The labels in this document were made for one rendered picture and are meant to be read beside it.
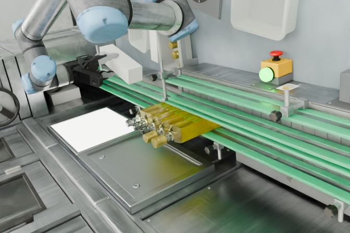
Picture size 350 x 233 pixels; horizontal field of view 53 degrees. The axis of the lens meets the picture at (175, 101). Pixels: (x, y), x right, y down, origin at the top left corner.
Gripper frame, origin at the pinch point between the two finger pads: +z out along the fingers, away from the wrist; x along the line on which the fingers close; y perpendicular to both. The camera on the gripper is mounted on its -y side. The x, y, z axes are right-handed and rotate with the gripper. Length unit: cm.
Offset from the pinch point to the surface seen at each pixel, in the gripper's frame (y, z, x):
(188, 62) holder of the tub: -8.7, 29.3, 3.4
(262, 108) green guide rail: -62, 14, -9
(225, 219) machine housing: -69, -2, 20
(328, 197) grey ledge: -85, 22, 11
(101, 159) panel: -15.1, -16.6, 31.1
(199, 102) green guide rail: -31.0, 17.4, 7.3
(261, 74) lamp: -52, 24, -12
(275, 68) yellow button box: -54, 27, -15
